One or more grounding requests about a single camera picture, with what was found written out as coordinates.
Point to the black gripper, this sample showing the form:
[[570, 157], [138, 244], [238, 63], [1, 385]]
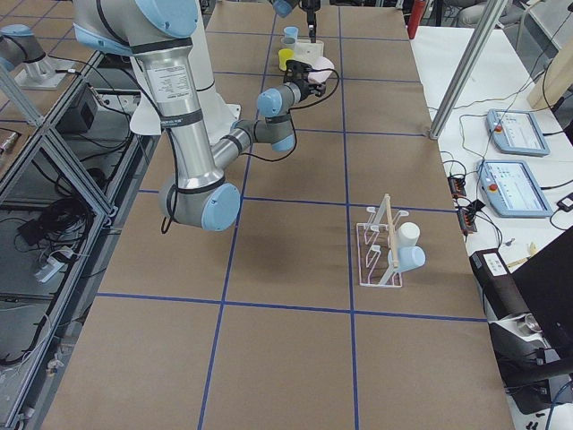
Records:
[[305, 87], [310, 14]]

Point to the light blue plastic cup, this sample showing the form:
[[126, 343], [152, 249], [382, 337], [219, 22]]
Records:
[[291, 32]]

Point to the pink plastic cup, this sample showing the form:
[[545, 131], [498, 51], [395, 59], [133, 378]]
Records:
[[322, 68]]

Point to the white ikea cup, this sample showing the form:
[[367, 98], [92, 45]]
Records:
[[408, 234]]

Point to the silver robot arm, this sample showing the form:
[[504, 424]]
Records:
[[284, 7], [167, 45]]

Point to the grey plastic cup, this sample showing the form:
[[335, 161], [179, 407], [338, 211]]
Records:
[[288, 43]]

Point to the yellow plastic cup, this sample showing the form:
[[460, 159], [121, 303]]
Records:
[[284, 55]]

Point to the cream rabbit tray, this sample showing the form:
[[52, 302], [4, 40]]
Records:
[[308, 52]]

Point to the red cylinder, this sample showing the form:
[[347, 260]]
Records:
[[415, 17]]

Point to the far teach pendant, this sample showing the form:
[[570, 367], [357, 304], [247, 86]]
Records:
[[517, 132]]

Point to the teach pendant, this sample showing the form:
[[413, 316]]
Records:
[[517, 132], [511, 191]]

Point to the near teach pendant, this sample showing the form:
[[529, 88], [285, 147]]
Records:
[[511, 191]]

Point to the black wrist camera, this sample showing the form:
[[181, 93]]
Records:
[[296, 71]]

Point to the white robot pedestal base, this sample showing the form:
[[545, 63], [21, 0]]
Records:
[[217, 114]]

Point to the white wire cup rack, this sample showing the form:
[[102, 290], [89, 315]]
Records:
[[377, 246]]

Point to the aluminium frame post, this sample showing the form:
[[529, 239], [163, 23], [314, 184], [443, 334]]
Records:
[[491, 14]]

